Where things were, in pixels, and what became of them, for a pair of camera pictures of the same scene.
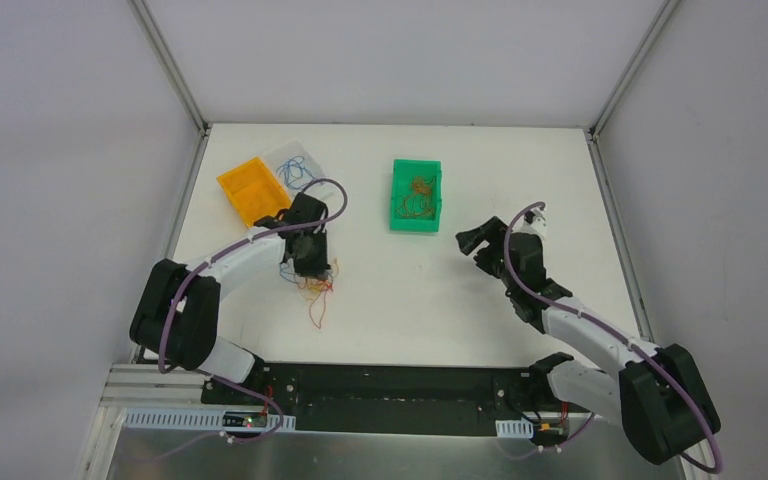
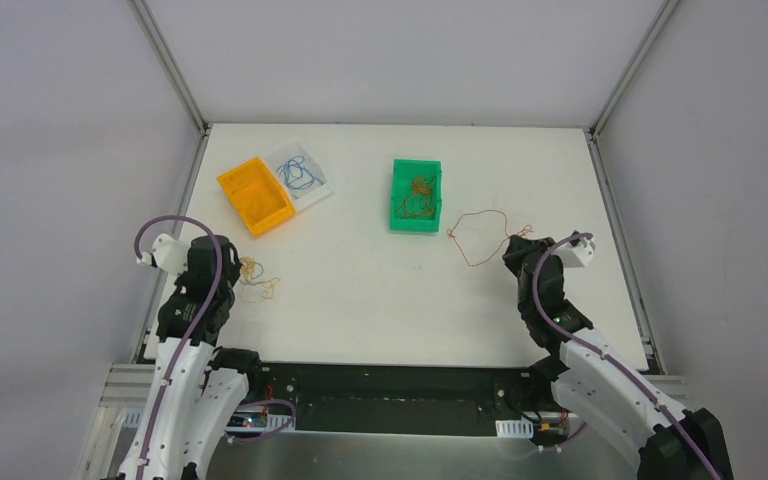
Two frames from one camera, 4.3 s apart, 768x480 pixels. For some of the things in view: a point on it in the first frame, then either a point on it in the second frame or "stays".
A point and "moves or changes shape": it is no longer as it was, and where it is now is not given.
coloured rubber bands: x=417 y=204 stays
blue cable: x=296 y=176 stays
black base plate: x=391 y=399 stays
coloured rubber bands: x=314 y=285 to x=251 y=291
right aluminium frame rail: x=660 y=21 stays
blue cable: x=295 y=174 stays
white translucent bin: x=296 y=170 stays
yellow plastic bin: x=255 y=191 stays
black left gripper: x=314 y=266 to x=218 y=250
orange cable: x=317 y=306 to x=526 y=230
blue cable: x=287 y=271 moves or changes shape
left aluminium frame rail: x=146 y=21 stays
